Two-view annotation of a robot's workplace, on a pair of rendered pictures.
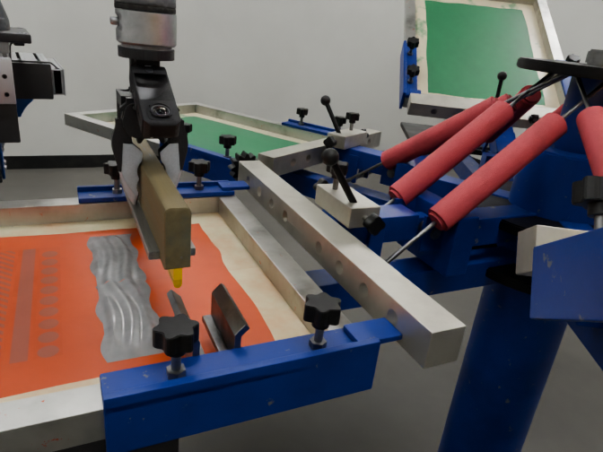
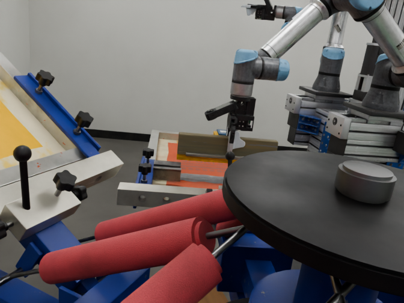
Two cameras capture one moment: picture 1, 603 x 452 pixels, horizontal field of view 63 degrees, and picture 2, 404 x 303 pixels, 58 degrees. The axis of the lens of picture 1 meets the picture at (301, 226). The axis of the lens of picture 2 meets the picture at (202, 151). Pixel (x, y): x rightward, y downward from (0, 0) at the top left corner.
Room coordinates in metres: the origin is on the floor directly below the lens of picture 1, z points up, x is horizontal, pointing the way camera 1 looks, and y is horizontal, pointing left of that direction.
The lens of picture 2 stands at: (1.01, -0.98, 1.47)
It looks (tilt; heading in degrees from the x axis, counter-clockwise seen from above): 17 degrees down; 111
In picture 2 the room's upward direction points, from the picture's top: 7 degrees clockwise
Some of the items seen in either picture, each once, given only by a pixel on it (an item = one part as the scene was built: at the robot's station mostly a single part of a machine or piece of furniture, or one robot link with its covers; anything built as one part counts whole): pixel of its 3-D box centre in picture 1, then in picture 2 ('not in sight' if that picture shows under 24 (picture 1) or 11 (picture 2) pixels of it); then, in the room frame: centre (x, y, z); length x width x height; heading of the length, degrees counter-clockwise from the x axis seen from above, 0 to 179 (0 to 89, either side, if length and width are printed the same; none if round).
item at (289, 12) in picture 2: not in sight; (293, 14); (0.60, 1.30, 1.65); 0.11 x 0.08 x 0.09; 6
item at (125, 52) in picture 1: (146, 93); (240, 113); (0.68, 0.23, 1.23); 0.09 x 0.08 x 0.12; 27
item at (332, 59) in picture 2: not in sight; (332, 60); (0.88, 1.21, 1.42); 0.13 x 0.12 x 0.14; 96
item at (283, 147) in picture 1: (249, 116); not in sight; (1.54, 0.20, 1.05); 1.08 x 0.61 x 0.23; 57
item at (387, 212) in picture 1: (369, 224); not in sight; (0.82, -0.12, 1.02); 0.17 x 0.06 x 0.05; 117
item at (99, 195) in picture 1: (159, 202); not in sight; (0.92, 0.29, 0.98); 0.30 x 0.05 x 0.07; 117
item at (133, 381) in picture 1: (249, 378); (145, 180); (0.43, 0.04, 0.98); 0.30 x 0.05 x 0.07; 117
